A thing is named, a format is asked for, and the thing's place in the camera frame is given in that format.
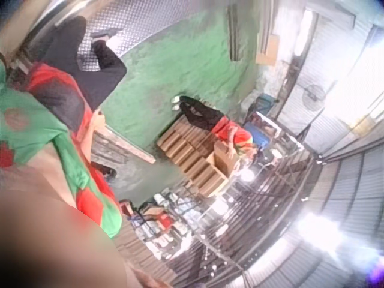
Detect person's right hand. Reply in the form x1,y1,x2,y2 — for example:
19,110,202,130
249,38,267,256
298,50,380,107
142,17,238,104
89,109,107,133

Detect wooden pallet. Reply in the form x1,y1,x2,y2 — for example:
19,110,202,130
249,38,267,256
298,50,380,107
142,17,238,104
89,125,157,169

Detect person's legs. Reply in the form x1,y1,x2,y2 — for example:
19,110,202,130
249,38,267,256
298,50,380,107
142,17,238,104
28,14,128,133

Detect stack of flat cardboard boxes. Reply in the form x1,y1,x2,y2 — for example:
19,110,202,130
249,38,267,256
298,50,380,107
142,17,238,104
155,115,232,197

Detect open cardboard box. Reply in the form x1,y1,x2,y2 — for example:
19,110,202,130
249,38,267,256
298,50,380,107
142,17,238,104
205,140,241,178

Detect colourful printed carton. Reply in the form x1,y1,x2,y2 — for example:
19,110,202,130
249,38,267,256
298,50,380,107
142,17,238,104
242,111,281,151

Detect blue crate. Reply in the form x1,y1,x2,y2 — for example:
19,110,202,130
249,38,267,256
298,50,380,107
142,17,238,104
255,92,276,115

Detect cardboard sheet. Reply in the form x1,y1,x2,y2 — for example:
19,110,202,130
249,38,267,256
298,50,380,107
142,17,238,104
254,33,282,67

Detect black standing fan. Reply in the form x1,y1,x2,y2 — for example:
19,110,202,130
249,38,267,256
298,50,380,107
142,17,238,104
298,83,327,137

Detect metal wire rack with goods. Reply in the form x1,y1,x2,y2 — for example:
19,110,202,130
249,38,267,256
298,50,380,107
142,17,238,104
119,145,317,288

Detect grey wall conduit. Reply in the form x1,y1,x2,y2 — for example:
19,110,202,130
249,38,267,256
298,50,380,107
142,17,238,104
226,4,244,62

